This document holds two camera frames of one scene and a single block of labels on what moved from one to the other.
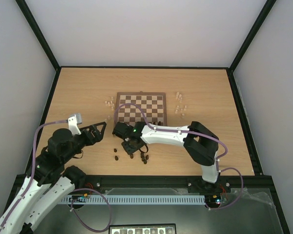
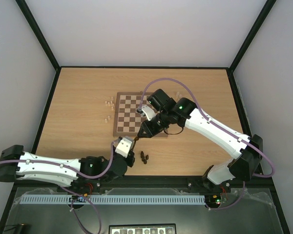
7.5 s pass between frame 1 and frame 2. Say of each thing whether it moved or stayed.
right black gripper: moved
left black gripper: moved
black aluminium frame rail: stayed
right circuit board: stayed
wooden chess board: stayed
